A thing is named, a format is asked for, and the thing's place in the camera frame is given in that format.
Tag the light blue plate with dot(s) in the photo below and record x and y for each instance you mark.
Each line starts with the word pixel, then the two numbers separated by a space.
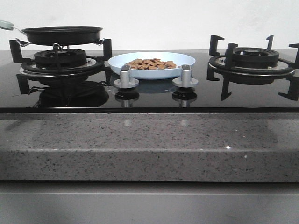
pixel 116 63

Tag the brown meat pieces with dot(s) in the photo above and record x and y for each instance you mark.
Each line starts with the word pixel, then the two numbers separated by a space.
pixel 151 64

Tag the black frying pan green handle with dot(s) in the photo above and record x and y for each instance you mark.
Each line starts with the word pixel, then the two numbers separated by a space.
pixel 62 35

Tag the silver stove knob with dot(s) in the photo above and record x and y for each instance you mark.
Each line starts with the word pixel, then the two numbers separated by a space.
pixel 185 80
pixel 126 81

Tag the black pan support grate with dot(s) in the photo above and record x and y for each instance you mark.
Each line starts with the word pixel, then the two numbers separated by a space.
pixel 223 64
pixel 94 64

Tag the black gas burner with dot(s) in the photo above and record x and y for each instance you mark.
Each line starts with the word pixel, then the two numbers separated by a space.
pixel 68 58
pixel 257 58

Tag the black glass gas cooktop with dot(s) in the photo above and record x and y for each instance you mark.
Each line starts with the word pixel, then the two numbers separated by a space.
pixel 215 92

